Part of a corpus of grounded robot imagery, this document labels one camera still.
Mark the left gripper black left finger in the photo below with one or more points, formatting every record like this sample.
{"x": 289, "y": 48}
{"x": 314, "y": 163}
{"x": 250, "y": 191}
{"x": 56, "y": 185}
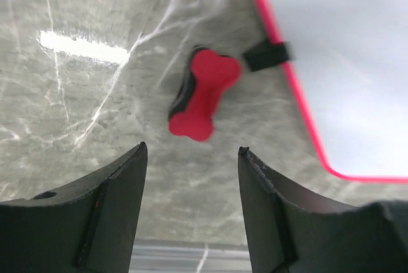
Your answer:
{"x": 88, "y": 225}

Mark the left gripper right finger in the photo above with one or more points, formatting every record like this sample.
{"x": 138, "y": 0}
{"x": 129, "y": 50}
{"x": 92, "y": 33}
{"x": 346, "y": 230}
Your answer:
{"x": 290, "y": 228}

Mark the red whiteboard eraser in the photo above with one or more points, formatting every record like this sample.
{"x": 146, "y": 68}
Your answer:
{"x": 206, "y": 77}

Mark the red framed whiteboard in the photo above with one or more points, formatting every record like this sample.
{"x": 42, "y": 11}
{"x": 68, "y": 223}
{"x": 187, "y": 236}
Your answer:
{"x": 348, "y": 73}

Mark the left black board clip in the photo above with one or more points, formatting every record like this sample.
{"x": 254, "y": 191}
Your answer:
{"x": 266, "y": 55}

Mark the aluminium front rail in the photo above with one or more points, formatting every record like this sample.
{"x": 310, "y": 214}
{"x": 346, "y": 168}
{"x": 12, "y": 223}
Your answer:
{"x": 154, "y": 256}

